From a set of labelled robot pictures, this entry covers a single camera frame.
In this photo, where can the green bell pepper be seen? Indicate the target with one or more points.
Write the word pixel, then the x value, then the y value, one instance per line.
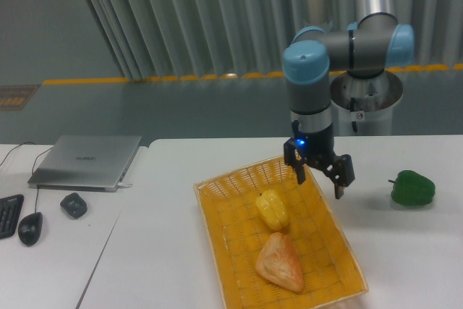
pixel 412 189

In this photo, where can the silver laptop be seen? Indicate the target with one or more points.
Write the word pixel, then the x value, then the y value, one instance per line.
pixel 87 163

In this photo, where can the small black device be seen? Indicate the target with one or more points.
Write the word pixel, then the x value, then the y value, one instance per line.
pixel 74 205

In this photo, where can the triangular golden bread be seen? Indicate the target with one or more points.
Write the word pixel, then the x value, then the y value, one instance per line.
pixel 279 264

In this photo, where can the grey pleated curtain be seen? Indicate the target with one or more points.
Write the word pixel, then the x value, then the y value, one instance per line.
pixel 210 38

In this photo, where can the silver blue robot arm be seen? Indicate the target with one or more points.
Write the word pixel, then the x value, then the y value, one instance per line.
pixel 365 49

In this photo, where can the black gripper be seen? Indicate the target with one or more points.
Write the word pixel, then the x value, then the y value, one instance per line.
pixel 316 149

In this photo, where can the yellow bell pepper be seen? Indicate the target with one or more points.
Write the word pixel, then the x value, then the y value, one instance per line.
pixel 272 210

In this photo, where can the black computer mouse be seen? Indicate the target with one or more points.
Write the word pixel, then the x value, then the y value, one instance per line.
pixel 30 228

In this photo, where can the black keyboard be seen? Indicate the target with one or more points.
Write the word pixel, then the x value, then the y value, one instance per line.
pixel 10 209

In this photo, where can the yellow woven basket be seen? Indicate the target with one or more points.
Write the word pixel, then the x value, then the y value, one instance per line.
pixel 237 234

